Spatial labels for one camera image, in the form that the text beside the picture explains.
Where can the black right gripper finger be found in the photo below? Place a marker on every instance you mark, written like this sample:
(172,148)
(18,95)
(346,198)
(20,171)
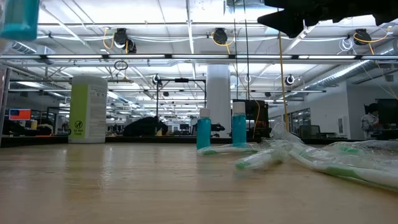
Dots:
(287,21)

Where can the black aluminium table frame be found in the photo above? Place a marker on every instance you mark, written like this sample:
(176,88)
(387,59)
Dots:
(37,141)

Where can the white building column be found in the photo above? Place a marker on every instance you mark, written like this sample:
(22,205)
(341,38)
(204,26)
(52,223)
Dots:
(217,87)

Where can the long ceiling light bar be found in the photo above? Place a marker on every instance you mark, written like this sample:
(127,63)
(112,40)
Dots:
(136,56)

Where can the black wall screen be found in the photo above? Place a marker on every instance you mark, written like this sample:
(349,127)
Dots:
(388,110)

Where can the blue mouthwash bottle white cap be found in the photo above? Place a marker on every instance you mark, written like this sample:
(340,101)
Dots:
(203,133)
(239,130)
(21,18)

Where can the person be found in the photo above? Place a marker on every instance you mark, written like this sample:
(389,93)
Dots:
(143,127)
(369,123)

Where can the white green wipes canister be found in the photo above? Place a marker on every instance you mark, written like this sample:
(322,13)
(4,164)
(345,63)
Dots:
(93,109)

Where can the black background robot arm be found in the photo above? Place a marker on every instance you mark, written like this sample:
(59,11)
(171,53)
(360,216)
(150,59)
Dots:
(217,127)

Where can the black background station frame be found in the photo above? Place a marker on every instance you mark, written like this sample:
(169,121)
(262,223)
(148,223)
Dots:
(182,80)

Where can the silver ceiling air duct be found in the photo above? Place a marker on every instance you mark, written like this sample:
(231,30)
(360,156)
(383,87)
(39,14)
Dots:
(351,72)

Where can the black monitor back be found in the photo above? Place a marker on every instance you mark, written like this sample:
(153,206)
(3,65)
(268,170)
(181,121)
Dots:
(258,109)

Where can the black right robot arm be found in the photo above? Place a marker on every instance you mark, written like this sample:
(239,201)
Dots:
(373,6)

